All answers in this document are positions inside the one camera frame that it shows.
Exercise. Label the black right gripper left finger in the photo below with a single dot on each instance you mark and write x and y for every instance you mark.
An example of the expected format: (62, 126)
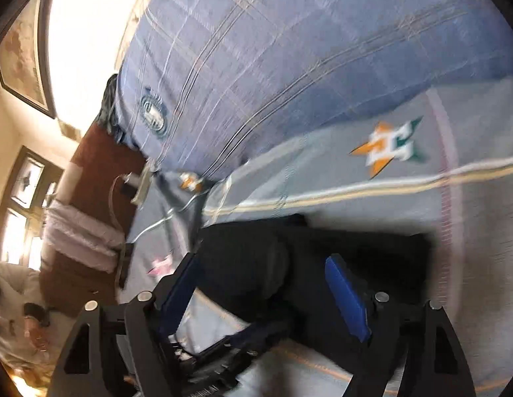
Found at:
(91, 364)

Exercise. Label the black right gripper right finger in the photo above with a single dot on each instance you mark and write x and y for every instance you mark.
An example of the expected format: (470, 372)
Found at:
(420, 339)

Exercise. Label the black pants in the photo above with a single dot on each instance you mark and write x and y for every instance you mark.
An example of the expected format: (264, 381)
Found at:
(273, 270)

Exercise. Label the white folded cloth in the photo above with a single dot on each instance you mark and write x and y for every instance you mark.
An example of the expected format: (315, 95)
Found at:
(82, 238)

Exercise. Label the brown wooden headboard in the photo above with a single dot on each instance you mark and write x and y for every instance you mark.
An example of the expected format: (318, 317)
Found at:
(90, 184)

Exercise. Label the grey star-patterned bed sheet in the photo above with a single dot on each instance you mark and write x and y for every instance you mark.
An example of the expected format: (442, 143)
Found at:
(441, 164)

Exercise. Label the blue plaid pillow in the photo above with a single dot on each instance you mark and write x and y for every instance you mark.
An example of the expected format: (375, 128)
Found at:
(209, 84)

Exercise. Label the framed wall picture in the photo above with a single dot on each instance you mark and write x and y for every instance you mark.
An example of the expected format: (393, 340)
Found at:
(24, 58)

